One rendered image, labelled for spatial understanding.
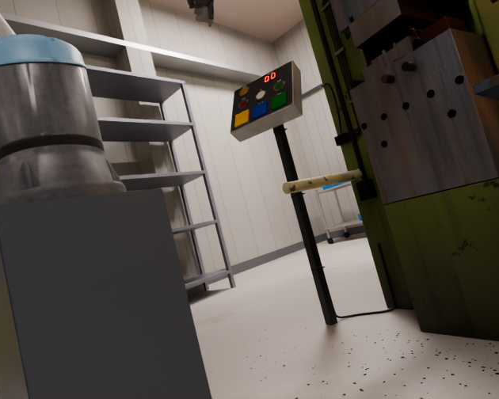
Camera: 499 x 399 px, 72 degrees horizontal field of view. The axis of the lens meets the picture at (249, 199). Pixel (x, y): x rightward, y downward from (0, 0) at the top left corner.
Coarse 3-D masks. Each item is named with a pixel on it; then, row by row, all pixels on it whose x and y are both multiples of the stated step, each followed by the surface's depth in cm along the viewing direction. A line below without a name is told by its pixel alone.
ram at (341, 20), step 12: (336, 0) 135; (348, 0) 130; (360, 0) 126; (372, 0) 122; (444, 0) 132; (456, 0) 134; (336, 12) 136; (348, 12) 131; (360, 12) 127; (348, 24) 132
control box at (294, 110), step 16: (288, 64) 156; (256, 80) 166; (272, 80) 158; (288, 80) 151; (240, 96) 168; (256, 96) 160; (272, 96) 153; (288, 96) 146; (240, 112) 162; (272, 112) 148; (288, 112) 146; (240, 128) 157; (256, 128) 156
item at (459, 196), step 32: (448, 192) 106; (480, 192) 98; (416, 224) 116; (448, 224) 107; (480, 224) 100; (416, 256) 118; (448, 256) 109; (480, 256) 101; (416, 288) 120; (448, 288) 111; (480, 288) 103; (448, 320) 112; (480, 320) 104
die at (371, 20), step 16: (384, 0) 118; (400, 0) 116; (416, 0) 122; (432, 0) 129; (368, 16) 124; (384, 16) 119; (400, 16) 116; (416, 16) 120; (432, 16) 126; (448, 16) 133; (352, 32) 131; (368, 32) 125; (384, 32) 125; (368, 48) 134; (384, 48) 138
